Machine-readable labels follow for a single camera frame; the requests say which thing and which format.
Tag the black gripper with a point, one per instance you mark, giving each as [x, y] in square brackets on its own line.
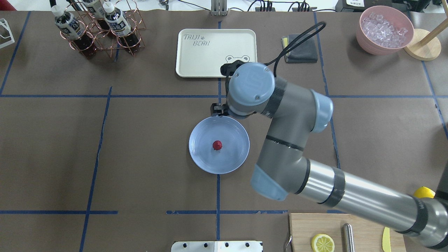
[218, 109]

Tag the blue plastic plate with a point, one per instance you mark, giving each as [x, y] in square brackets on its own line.
[235, 140]

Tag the red strawberry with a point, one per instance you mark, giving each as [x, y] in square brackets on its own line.
[217, 145]

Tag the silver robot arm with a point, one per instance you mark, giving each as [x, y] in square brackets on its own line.
[296, 112]

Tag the cream bear tray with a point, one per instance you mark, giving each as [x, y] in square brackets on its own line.
[202, 52]

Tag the grey folded cloth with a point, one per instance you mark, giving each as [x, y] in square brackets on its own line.
[304, 53]

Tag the lemon half slice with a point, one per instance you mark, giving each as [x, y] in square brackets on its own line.
[322, 243]

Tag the tea bottle white cap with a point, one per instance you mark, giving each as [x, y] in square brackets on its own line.
[74, 31]

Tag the steel cylinder black cap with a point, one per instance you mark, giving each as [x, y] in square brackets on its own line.
[348, 235]

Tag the pink bowl of ice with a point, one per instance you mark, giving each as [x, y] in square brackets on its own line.
[383, 30]

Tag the wooden cutting board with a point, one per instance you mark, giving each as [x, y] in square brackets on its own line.
[367, 235]

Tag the wooden cup stand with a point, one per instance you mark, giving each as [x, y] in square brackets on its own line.
[425, 46]

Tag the yellow plastic knife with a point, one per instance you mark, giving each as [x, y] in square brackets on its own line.
[386, 240]

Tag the whole yellow lemon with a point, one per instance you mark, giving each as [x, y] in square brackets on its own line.
[424, 192]

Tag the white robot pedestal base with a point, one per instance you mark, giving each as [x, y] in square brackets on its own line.
[218, 246]

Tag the copper wire bottle rack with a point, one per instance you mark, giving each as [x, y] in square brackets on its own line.
[104, 39]

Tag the white wire cup rack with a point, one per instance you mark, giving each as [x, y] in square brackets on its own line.
[6, 35]

